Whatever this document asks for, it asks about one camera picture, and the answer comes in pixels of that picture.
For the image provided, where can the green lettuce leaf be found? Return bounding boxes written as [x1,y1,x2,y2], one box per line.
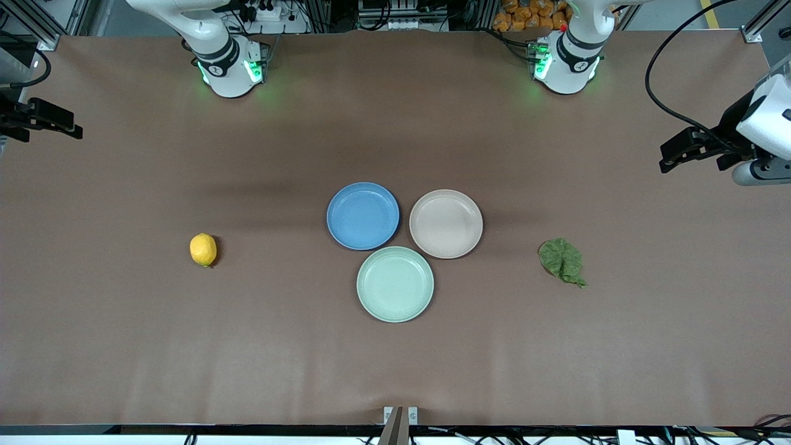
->
[538,238,588,289]

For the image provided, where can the yellow lemon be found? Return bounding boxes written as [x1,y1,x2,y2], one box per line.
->
[189,232,218,268]

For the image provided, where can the pile of orange packets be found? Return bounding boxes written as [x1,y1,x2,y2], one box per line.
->
[493,0,569,33]

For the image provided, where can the white power strip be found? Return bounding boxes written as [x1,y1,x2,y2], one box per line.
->
[238,0,286,23]

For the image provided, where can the beige plate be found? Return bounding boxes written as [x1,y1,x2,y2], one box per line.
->
[409,189,484,260]

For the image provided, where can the white electronics box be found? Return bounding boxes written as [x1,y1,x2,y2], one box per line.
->
[357,0,449,32]

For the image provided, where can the pale green plate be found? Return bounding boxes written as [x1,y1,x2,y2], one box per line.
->
[357,246,434,323]

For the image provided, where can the blue plate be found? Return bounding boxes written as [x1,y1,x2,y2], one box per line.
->
[326,182,400,251]

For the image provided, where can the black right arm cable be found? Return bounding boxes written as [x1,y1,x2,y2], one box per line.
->
[0,46,53,88]

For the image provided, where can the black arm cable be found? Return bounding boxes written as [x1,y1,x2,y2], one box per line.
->
[645,0,742,135]
[0,46,53,88]

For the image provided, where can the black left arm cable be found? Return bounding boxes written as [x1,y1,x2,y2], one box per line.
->
[645,0,742,135]

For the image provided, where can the aluminium frame profile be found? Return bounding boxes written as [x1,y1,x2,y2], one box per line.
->
[742,0,791,44]
[0,0,70,51]

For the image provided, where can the black cable bundle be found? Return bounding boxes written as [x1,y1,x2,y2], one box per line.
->
[670,413,791,445]

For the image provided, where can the silver mounting bracket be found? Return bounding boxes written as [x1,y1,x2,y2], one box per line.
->
[378,406,419,445]

